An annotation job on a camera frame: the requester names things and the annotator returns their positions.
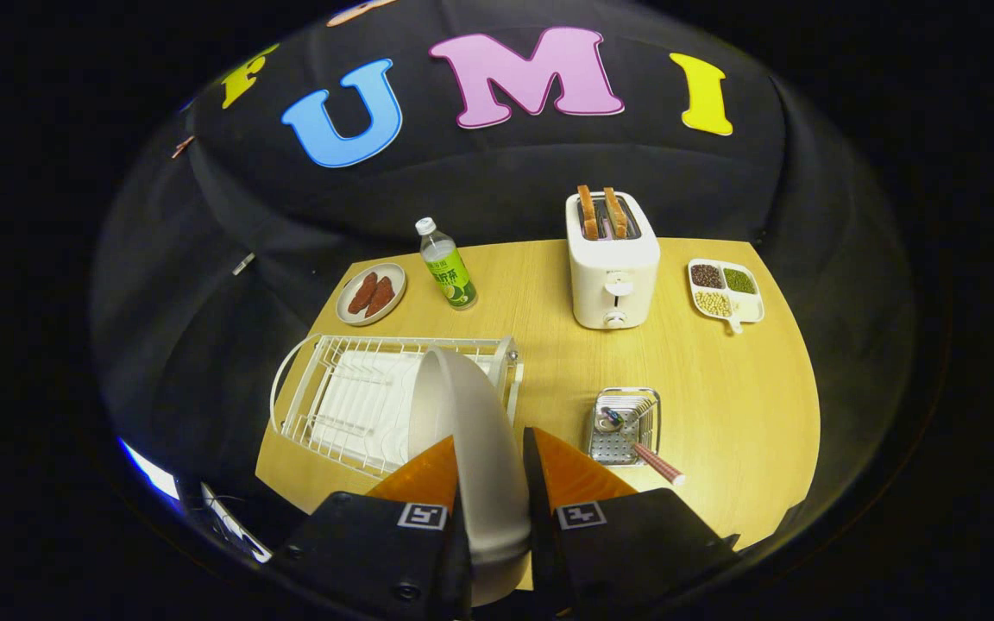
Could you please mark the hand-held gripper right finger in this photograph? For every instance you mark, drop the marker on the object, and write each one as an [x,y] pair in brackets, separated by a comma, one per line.
[626,552]

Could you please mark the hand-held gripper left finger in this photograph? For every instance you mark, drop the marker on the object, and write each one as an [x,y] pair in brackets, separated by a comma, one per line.
[376,552]

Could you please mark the metal mesh basket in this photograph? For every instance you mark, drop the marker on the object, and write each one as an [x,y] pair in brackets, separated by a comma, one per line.
[613,444]

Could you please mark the white plate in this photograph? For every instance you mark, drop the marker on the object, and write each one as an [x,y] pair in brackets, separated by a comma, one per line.
[480,431]

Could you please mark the white compartment dish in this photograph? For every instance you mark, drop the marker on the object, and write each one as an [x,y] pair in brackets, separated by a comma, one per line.
[747,306]

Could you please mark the small grey plate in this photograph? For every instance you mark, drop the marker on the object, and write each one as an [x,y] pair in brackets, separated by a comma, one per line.
[393,274]

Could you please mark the white desk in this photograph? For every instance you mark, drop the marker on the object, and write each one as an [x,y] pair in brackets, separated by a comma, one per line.
[234,522]

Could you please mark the red sausage piece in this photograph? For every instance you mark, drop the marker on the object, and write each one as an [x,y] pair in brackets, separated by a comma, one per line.
[380,297]
[363,293]

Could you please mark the yellow beans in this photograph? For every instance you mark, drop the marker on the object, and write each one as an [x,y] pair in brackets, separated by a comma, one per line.
[713,303]

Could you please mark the white toaster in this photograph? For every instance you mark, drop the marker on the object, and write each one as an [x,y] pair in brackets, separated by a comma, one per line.
[613,276]

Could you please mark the green drink bottle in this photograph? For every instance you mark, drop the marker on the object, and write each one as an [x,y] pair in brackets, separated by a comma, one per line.
[449,276]

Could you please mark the dark red beans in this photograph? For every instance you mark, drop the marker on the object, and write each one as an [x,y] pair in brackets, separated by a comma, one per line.
[707,275]

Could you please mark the green beans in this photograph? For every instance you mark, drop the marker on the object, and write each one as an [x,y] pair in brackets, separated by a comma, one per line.
[739,280]

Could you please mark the white cloth clip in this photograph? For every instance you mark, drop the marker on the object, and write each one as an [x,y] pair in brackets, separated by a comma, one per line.
[242,263]

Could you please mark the toast slice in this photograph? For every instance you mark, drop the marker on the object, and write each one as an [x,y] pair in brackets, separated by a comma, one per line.
[588,214]
[615,214]

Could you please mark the red cloth clip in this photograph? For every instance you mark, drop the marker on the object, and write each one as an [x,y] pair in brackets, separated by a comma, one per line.
[182,147]

